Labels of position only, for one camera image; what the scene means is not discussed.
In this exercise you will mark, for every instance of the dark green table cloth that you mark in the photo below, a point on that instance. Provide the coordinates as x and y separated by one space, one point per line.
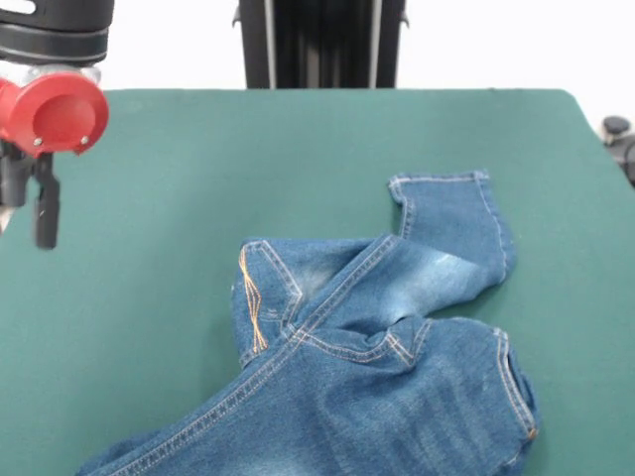
248 163

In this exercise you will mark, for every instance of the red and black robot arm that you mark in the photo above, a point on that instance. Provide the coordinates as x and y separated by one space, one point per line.
54 35

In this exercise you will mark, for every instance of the blue denim jeans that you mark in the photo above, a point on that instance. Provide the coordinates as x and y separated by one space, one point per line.
357 396

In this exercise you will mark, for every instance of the black round-topped device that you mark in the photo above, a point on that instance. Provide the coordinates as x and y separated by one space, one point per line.
617 126

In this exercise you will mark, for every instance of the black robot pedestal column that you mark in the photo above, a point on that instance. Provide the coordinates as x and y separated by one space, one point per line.
322 44

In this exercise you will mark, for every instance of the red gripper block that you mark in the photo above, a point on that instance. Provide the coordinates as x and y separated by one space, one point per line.
64 114

